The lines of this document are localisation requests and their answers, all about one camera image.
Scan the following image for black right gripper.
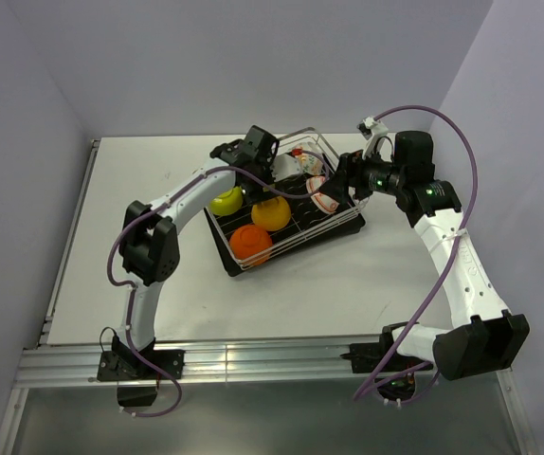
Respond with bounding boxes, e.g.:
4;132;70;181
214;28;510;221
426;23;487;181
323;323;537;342
319;143;407;204

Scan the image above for white bowl red ornaments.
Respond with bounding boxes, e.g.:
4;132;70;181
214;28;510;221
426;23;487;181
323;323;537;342
305;175;339;214

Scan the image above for lime green bowl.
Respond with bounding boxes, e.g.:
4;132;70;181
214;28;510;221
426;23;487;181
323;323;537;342
209;187;243;217

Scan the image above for yellow orange plastic bowl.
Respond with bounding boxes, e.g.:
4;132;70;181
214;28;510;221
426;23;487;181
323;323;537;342
251;196;291;232

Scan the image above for floral leaf pattern bowl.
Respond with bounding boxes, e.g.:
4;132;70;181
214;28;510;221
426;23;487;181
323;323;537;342
291;142;324;175

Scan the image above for small white square dish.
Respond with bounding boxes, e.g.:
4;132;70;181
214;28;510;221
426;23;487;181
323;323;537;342
271;154;302;182

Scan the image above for orange bowl white inside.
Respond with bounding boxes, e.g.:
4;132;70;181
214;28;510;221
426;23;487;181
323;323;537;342
229;224;273;265

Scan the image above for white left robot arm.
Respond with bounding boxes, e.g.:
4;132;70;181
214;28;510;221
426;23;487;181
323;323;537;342
106;125;280;379

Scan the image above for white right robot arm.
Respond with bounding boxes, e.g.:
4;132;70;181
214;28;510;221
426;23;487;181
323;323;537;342
320;131;530;380

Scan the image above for black drip tray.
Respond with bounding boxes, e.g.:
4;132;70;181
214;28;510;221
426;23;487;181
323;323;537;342
203;155;366;279

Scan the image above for steel wire dish rack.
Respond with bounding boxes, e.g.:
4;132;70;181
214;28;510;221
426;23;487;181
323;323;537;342
204;127;366;277

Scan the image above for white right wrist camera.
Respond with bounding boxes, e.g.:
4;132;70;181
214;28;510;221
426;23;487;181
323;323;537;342
357;117;392;160

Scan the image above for aluminium mounting rail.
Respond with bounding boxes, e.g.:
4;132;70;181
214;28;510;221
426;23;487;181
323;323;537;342
13;337;377;389

